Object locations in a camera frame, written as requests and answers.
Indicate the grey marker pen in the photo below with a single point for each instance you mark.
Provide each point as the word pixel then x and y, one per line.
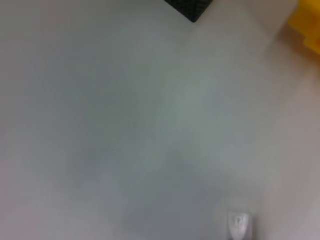
pixel 238 225

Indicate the black mesh pen holder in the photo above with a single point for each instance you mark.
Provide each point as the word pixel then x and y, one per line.
pixel 190 10

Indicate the yellow plastic bin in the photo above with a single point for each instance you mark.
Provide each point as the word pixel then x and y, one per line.
pixel 308 27

